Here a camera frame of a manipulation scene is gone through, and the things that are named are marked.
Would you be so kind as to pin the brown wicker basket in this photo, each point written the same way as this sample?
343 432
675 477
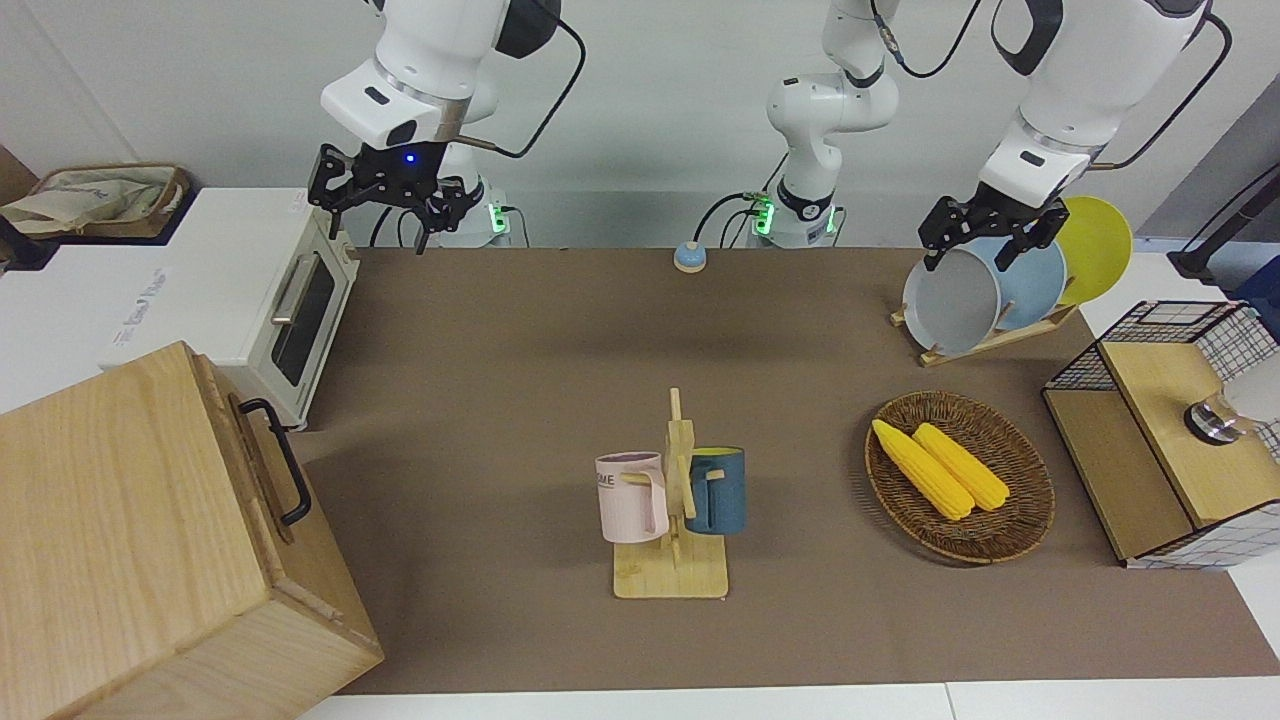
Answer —
1010 520

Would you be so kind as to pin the yellow corn cob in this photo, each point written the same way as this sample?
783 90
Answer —
965 465
925 472

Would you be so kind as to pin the beige cloth bag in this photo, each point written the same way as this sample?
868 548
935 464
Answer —
80 200

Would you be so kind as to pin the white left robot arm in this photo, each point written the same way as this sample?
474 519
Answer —
1060 90

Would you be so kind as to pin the light blue plate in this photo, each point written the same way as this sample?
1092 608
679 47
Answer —
1035 290

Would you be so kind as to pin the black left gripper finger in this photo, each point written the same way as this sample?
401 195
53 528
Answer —
938 225
1045 235

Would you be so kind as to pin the grey plate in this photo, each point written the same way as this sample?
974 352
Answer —
950 305

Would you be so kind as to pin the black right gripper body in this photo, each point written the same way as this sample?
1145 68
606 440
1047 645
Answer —
395 172

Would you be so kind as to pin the small blue round bell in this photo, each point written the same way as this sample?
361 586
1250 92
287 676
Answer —
690 258

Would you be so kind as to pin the brown table mat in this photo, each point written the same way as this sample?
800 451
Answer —
800 620

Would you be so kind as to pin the light wooden drawer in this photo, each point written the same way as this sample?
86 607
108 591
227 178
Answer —
290 560

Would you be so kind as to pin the brown cardboard tray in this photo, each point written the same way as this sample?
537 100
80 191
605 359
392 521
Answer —
175 195

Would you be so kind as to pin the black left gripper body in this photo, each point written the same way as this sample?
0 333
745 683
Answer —
1000 218

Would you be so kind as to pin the pink mug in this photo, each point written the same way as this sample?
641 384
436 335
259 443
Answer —
620 510

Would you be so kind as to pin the wooden mug tree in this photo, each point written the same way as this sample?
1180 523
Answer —
670 575

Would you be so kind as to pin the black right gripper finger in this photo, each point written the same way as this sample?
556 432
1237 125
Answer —
328 185
455 205

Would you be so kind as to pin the black tripod stand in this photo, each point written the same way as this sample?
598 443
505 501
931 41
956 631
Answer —
1200 262

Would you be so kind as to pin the clear glass jar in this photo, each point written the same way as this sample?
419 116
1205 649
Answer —
1212 418

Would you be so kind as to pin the yellow plate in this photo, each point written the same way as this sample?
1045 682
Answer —
1095 245

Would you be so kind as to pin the white toaster oven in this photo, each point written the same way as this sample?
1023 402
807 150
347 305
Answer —
230 270

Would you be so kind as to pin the dark blue mug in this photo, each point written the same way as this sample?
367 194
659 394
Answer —
725 490

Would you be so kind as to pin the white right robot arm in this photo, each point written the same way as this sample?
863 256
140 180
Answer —
430 50

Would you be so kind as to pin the wooden plate rack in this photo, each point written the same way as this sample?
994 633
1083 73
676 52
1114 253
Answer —
1000 335

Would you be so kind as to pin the light wooden drawer cabinet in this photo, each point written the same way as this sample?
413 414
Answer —
100 520

